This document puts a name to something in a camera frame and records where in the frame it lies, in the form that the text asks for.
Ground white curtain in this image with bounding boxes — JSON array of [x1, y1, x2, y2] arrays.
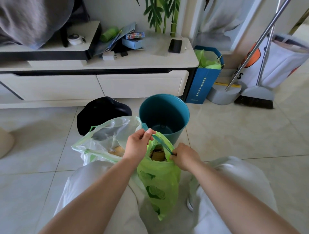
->
[[193, 0, 254, 51]]

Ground crumpled green plastic bags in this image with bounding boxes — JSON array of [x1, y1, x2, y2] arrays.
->
[[195, 49, 222, 70]]

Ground black bin lid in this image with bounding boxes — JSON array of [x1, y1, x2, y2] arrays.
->
[[76, 96, 132, 136]]

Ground white round gadget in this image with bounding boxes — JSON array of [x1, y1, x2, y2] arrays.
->
[[67, 34, 86, 45]]

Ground grey cloth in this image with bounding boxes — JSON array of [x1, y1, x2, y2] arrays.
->
[[0, 0, 75, 50]]

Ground green roll of bags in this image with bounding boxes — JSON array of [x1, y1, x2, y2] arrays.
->
[[100, 26, 120, 43]]

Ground person's white trousers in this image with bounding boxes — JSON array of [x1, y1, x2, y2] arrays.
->
[[54, 156, 278, 234]]

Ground teal plastic waste bin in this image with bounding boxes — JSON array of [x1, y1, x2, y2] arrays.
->
[[139, 94, 190, 146]]

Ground person's left forearm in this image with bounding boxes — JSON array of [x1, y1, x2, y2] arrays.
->
[[38, 157, 138, 234]]

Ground blue paper bag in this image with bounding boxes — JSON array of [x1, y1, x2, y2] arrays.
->
[[185, 45, 225, 105]]

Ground green drawstring garbage bag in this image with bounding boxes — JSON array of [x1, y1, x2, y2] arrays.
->
[[71, 116, 181, 221]]

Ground green bamboo wall decoration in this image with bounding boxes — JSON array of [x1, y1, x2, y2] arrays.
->
[[136, 0, 181, 35]]

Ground blue printed leaflet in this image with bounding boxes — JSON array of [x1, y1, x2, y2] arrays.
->
[[94, 22, 137, 56]]

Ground white tote bag orange print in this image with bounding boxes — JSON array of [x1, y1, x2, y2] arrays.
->
[[232, 33, 309, 89]]

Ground brown cardboard trash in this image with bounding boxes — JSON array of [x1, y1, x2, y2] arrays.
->
[[150, 149, 167, 162]]

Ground person's right forearm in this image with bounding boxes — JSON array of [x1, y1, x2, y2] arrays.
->
[[187, 160, 300, 234]]

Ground grey dustpan with metal handle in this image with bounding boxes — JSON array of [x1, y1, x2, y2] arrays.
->
[[207, 0, 291, 105]]

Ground grey broom with metal handle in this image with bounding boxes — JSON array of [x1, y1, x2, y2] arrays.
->
[[234, 0, 282, 109]]

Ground person's right hand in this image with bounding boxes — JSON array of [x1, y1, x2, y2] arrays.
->
[[170, 143, 201, 172]]

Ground colourful small box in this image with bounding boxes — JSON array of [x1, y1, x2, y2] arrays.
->
[[126, 32, 145, 40]]

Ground person's left hand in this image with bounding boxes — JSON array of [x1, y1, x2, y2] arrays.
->
[[123, 128, 156, 166]]

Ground black smartphone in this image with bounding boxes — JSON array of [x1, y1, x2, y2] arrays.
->
[[168, 39, 183, 54]]

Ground beige round object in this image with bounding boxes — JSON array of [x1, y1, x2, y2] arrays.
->
[[0, 127, 15, 159]]

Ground light blue box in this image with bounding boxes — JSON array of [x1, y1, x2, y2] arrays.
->
[[122, 38, 145, 50]]

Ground white low cabinet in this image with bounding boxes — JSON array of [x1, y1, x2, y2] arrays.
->
[[0, 20, 199, 109]]

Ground white charger plug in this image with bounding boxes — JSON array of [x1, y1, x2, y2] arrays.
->
[[102, 51, 118, 61]]

